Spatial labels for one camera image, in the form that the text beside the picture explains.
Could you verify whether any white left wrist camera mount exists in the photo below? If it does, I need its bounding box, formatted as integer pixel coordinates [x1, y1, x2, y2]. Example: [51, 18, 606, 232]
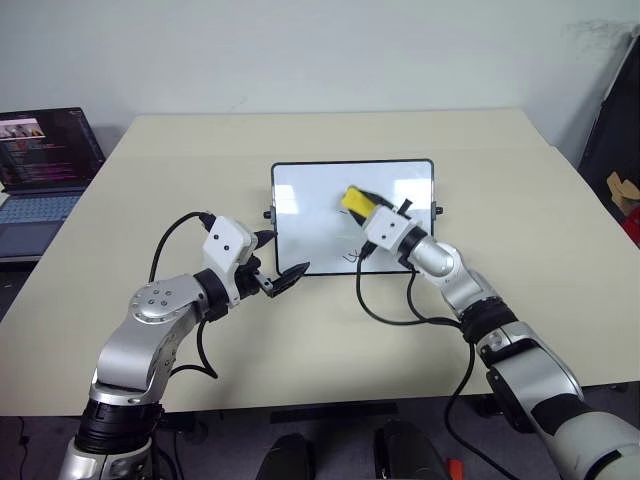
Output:
[202, 215, 259, 305]

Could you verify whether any open dark laptop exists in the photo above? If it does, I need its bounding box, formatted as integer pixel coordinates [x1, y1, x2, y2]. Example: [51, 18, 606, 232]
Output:
[0, 106, 107, 262]

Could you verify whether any red object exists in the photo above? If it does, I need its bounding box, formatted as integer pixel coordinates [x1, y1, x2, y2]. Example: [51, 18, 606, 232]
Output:
[623, 202, 640, 247]

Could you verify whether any yellow whiteboard eraser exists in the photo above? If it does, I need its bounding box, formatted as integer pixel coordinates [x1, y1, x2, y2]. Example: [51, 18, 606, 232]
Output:
[340, 185, 380, 218]

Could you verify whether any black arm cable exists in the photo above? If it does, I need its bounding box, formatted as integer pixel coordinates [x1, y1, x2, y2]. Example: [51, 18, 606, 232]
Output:
[149, 212, 219, 381]
[353, 239, 506, 480]

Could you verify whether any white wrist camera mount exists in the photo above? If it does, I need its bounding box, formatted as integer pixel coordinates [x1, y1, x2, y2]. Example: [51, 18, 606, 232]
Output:
[362, 205, 419, 254]
[202, 215, 259, 305]

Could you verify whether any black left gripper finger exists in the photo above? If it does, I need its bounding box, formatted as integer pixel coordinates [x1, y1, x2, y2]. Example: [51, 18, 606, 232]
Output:
[248, 230, 276, 257]
[267, 261, 312, 299]

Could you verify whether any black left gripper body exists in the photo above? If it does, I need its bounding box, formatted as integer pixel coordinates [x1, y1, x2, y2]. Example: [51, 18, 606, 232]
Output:
[233, 254, 275, 303]

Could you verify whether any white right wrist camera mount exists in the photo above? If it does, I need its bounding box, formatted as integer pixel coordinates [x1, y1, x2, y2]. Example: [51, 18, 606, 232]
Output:
[362, 205, 419, 254]

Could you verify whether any black leaning panel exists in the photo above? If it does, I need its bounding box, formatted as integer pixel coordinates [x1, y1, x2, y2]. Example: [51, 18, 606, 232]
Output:
[574, 29, 640, 231]

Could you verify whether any small black-framed whiteboard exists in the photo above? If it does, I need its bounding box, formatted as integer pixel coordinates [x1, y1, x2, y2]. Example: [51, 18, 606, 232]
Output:
[262, 159, 446, 277]

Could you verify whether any dark rounded shape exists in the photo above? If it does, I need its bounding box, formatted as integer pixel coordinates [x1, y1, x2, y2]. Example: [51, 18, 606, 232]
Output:
[256, 433, 317, 480]
[373, 418, 452, 480]

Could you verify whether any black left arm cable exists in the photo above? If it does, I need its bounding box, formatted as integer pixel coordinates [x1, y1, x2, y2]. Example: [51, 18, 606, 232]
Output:
[149, 212, 219, 381]

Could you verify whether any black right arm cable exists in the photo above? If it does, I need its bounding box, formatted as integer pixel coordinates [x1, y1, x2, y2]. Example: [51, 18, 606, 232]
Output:
[353, 239, 506, 480]

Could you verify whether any brown cardboard box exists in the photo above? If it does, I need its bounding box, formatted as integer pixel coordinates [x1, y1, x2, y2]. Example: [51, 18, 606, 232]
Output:
[605, 171, 640, 212]

